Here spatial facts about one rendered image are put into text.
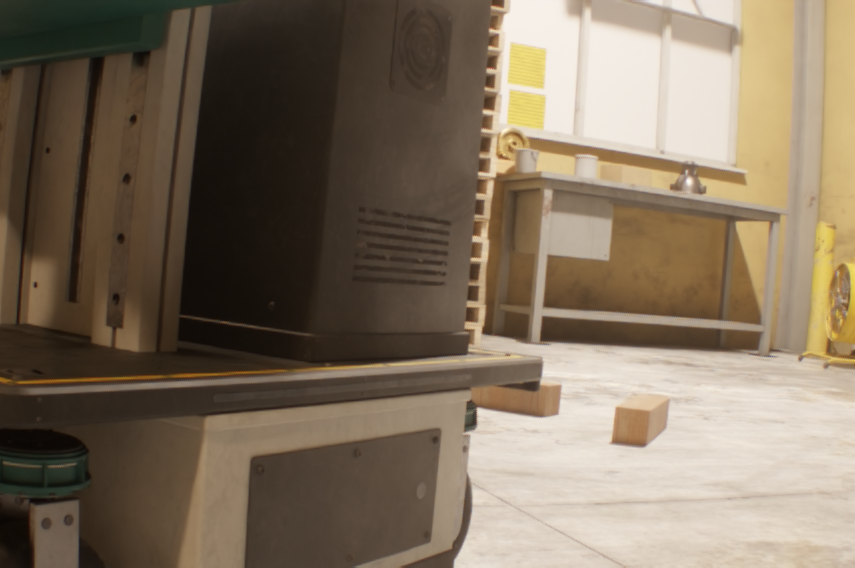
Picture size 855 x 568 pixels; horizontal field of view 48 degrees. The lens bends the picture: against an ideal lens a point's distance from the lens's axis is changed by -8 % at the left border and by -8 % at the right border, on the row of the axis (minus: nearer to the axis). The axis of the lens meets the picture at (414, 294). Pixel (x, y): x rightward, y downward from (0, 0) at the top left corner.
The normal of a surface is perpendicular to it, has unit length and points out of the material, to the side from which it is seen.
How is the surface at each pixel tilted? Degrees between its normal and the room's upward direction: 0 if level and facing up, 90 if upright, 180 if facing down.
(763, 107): 90
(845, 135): 90
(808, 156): 90
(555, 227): 90
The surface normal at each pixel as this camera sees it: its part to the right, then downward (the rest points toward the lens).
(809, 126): 0.33, 0.06
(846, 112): -0.94, -0.07
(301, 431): 0.84, 0.09
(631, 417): -0.37, 0.00
